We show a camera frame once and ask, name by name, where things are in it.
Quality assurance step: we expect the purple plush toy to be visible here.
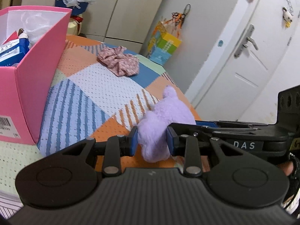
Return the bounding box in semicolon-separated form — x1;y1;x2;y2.
137;85;196;163

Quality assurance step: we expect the pink floral scrunchie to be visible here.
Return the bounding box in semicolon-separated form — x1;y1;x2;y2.
97;46;139;77

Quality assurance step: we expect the right hand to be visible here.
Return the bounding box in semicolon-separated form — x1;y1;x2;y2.
278;161;294;176

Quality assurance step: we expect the white door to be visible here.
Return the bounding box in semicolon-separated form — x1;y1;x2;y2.
196;0;299;121

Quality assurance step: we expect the patchwork table cloth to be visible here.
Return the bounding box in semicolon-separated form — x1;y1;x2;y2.
0;34;203;214

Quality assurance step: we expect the colourful paper gift bag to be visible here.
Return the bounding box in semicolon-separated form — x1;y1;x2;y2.
146;21;182;66

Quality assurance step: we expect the pink cardboard box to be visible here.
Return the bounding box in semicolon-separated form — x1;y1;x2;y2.
1;6;71;145

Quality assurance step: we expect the small plush door ornament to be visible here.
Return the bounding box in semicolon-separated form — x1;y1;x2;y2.
282;7;293;28

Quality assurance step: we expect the white wardrobe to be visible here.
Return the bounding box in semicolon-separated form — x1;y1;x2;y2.
2;0;162;52

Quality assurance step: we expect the white plastic bag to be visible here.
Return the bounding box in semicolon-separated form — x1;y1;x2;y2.
21;11;61;46

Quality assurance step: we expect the red packet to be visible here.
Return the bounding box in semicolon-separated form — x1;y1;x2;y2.
3;31;19;45

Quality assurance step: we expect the silver door handle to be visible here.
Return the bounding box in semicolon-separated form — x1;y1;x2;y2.
234;24;259;59

